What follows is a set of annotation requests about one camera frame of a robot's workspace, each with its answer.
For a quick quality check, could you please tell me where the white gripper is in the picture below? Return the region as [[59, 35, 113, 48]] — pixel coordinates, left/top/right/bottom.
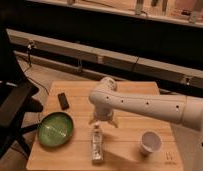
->
[[88, 108, 118, 128]]

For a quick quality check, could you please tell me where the clear plastic bottle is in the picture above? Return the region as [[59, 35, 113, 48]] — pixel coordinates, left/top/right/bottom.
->
[[91, 123, 103, 164]]

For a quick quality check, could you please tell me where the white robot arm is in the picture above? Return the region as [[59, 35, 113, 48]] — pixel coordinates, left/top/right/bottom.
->
[[89, 77, 203, 171]]

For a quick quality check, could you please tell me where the green ceramic bowl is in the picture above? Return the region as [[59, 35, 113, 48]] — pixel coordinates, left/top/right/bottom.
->
[[37, 112, 74, 148]]

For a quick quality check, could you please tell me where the black rectangular block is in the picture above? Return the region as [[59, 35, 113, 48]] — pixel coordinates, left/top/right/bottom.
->
[[58, 93, 69, 110]]

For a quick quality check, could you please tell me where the white paper cup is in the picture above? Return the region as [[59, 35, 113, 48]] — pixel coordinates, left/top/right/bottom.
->
[[139, 131, 162, 156]]

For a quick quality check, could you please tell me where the black office chair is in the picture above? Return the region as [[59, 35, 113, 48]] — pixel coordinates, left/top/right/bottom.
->
[[0, 20, 43, 160]]

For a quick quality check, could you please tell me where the black floor cable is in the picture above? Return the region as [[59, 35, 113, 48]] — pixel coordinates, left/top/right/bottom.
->
[[26, 46, 50, 96]]

